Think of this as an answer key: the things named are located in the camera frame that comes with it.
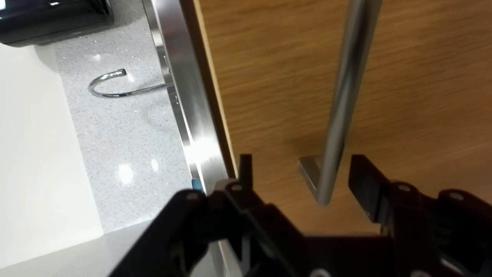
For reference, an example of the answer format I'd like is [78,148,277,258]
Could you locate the wooden cabinet door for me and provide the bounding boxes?
[199,0,492,234]

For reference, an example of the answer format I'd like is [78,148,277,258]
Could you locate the door metal handle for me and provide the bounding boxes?
[299,0,384,204]

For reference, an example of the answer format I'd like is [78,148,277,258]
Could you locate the chrome gooseneck faucet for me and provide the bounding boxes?
[88,68,168,98]

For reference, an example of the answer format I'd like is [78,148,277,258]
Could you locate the black paper towel dispenser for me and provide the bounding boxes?
[0,0,115,47]

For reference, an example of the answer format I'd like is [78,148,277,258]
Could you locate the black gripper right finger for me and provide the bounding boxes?
[350,154,391,224]

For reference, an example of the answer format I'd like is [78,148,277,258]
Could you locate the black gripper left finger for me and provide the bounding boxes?
[239,154,254,189]

